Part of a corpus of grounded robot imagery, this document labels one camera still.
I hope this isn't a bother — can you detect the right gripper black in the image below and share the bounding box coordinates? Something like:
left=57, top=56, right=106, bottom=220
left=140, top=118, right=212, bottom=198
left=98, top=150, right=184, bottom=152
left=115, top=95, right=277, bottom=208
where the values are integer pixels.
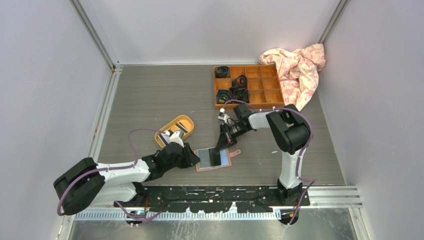
left=215, top=122, right=248, bottom=152

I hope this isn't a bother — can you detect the black gold credit card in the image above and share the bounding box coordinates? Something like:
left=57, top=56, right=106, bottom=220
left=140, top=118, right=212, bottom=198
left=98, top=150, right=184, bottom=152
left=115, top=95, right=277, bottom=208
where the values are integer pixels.
left=197, top=148, right=212, bottom=170

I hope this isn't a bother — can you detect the brown leather card holder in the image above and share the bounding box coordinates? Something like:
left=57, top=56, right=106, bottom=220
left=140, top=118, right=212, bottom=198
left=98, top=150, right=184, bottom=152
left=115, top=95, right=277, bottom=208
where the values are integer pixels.
left=194, top=147, right=242, bottom=172

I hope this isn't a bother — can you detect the yellow oval card tray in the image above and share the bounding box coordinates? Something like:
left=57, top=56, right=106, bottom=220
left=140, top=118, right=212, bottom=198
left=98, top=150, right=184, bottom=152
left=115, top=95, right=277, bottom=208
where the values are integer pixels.
left=154, top=115, right=195, bottom=148

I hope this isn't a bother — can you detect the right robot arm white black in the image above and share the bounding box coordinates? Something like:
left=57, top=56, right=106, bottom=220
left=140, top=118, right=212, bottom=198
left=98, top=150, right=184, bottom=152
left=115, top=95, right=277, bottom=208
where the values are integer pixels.
left=215, top=103, right=313, bottom=206

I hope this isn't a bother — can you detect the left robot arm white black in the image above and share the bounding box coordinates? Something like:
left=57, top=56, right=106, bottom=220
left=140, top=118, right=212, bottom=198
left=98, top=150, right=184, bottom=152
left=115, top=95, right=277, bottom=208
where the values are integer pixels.
left=53, top=142, right=200, bottom=216

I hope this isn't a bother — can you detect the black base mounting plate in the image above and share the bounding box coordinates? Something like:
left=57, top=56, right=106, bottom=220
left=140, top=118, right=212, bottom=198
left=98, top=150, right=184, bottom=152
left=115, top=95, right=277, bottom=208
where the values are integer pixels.
left=119, top=186, right=310, bottom=214

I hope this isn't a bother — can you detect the rolled dark tie bottom-left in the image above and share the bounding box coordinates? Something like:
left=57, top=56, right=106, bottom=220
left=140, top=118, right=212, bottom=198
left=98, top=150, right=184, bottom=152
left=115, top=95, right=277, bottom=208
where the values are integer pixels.
left=215, top=89, right=233, bottom=105

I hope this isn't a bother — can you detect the rolled dark tie bottom-middle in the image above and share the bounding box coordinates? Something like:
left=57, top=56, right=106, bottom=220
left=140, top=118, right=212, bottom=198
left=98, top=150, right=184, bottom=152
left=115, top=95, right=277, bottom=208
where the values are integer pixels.
left=229, top=87, right=251, bottom=103

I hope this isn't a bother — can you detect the rolled dark tie middle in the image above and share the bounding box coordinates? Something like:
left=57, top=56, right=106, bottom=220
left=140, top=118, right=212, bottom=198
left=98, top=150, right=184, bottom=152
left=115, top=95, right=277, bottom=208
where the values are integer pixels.
left=231, top=74, right=248, bottom=89

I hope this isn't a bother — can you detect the wooden compartment organizer box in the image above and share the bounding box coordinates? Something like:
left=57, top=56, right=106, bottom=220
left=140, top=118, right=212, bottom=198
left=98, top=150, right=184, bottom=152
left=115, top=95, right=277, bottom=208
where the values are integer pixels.
left=213, top=65, right=285, bottom=110

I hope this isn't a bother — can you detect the rolled dark tie top-left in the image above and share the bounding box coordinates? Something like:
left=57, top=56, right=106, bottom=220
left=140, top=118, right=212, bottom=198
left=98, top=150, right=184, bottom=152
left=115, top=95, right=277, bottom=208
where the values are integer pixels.
left=214, top=66, right=231, bottom=79

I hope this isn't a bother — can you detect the pink floral crumpled cloth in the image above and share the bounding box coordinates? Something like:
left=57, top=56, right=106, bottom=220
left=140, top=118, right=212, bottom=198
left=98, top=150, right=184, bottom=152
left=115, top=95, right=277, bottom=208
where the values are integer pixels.
left=258, top=43, right=326, bottom=111

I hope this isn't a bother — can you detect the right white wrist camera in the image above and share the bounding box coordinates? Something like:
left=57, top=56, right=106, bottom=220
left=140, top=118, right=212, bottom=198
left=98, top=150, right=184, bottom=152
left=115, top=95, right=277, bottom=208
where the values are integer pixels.
left=217, top=108, right=230, bottom=123

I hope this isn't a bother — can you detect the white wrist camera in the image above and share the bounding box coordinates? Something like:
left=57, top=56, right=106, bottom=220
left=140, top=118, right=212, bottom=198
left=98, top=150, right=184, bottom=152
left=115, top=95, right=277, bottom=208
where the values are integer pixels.
left=169, top=130, right=184, bottom=147
left=217, top=108, right=230, bottom=123

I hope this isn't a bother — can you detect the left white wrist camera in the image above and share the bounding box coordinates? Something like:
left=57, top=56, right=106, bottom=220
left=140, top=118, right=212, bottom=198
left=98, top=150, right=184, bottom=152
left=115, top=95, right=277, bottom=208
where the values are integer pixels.
left=169, top=130, right=184, bottom=147

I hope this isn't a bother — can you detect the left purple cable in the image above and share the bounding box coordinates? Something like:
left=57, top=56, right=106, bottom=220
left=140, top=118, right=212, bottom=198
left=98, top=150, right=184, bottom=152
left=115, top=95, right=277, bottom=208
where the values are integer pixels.
left=56, top=128, right=173, bottom=226

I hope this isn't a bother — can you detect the purple cable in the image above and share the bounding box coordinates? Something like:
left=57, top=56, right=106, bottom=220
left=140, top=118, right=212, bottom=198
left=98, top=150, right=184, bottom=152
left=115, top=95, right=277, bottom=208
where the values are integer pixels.
left=222, top=99, right=317, bottom=226
left=56, top=128, right=173, bottom=226

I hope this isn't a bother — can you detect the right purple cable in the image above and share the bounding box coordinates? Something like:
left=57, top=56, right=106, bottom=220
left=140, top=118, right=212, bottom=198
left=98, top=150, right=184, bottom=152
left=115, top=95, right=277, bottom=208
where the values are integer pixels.
left=222, top=99, right=317, bottom=226

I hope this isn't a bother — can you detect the aluminium frame rail front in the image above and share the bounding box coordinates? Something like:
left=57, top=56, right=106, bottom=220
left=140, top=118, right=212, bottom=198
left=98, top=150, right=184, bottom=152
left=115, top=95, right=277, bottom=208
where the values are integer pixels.
left=72, top=186, right=363, bottom=224

